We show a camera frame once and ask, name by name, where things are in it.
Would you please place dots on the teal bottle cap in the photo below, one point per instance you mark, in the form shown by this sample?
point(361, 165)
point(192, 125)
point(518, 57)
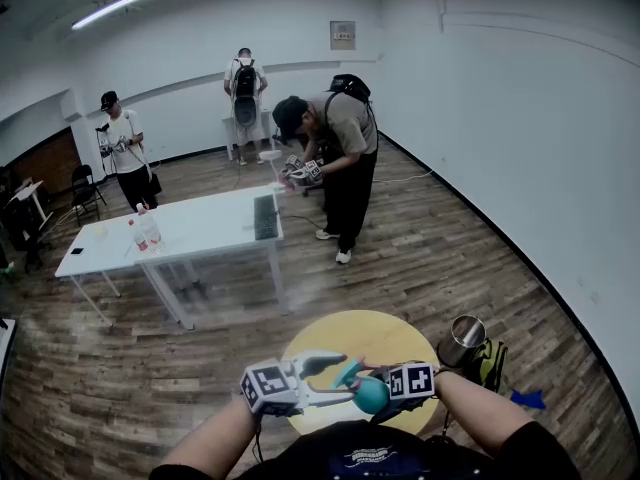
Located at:
point(346, 374)

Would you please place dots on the large white table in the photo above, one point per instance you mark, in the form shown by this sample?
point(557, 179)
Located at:
point(210, 223)

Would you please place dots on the small white table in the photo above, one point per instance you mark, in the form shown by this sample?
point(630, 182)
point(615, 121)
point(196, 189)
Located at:
point(95, 258)

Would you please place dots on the small white folding desk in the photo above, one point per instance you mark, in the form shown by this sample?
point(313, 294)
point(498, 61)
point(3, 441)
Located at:
point(25, 193)

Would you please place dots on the black folding chair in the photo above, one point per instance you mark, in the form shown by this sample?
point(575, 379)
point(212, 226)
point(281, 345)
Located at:
point(85, 188)

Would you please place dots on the ceiling light strip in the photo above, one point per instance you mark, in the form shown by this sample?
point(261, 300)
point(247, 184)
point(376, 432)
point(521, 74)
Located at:
point(114, 8)

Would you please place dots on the small clear cup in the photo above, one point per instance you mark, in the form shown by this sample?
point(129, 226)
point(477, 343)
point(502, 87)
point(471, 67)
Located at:
point(100, 232)

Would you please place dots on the green black backpack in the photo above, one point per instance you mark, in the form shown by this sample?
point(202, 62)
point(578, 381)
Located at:
point(490, 365)

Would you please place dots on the white bordered panel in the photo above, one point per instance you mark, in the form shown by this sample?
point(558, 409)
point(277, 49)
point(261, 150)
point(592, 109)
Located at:
point(6, 348)

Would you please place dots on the narrow white desk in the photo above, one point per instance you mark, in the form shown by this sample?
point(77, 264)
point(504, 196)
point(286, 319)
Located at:
point(227, 118)

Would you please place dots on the grey electrical panel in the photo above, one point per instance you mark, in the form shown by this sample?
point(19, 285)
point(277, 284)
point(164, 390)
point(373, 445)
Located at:
point(343, 35)

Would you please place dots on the person's black shirt torso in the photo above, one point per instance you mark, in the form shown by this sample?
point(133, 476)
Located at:
point(370, 453)

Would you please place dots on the white desk lamp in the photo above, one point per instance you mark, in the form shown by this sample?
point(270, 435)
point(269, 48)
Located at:
point(270, 157)

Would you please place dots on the round yellow table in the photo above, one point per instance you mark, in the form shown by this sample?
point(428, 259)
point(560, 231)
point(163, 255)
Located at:
point(360, 333)

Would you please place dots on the black keyboard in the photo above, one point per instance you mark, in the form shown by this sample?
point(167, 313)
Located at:
point(265, 217)

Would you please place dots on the person's right forearm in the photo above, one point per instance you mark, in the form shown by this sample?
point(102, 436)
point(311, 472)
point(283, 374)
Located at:
point(480, 413)

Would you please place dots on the large clear drink bottle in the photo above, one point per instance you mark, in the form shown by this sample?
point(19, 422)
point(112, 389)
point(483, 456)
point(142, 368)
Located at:
point(150, 230)

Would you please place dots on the black duffel bag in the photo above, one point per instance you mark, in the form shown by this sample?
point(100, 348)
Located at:
point(155, 184)

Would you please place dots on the steel trash bin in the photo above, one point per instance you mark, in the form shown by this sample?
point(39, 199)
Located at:
point(460, 343)

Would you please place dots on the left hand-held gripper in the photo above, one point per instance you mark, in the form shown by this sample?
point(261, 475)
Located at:
point(272, 388)

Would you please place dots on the person's left forearm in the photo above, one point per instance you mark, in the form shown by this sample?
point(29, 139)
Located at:
point(215, 443)

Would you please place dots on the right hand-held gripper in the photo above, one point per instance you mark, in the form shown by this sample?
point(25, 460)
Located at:
point(412, 383)

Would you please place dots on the blue crumpled cloth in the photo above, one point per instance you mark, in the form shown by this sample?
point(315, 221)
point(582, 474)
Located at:
point(527, 400)

